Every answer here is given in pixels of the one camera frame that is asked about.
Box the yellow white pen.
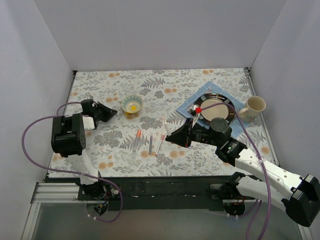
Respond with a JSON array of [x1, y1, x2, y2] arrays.
[[163, 121, 171, 136]]

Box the pink white pen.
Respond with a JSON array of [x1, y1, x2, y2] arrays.
[[155, 134, 165, 157]]

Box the purple pen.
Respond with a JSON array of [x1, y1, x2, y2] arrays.
[[148, 133, 153, 156]]

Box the grey highlighter pen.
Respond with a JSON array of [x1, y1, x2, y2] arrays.
[[132, 129, 142, 153]]

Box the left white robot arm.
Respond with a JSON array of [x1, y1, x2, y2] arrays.
[[51, 99, 118, 200]]

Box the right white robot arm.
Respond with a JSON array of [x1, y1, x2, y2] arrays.
[[165, 117, 320, 227]]

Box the patterned glass bowl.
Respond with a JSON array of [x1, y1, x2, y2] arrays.
[[121, 95, 143, 114]]

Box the dark striped plate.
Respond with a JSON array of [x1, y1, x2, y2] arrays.
[[193, 93, 236, 125]]

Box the floral table mat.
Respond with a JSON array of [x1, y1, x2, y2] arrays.
[[47, 67, 278, 178]]

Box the blue checked cloth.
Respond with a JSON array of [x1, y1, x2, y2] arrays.
[[176, 81, 245, 139]]

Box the cream ceramic mug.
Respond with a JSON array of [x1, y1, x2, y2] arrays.
[[238, 95, 266, 123]]

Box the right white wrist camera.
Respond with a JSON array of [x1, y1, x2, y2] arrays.
[[187, 105, 201, 126]]

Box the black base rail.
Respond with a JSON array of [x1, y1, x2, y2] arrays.
[[77, 176, 261, 212]]

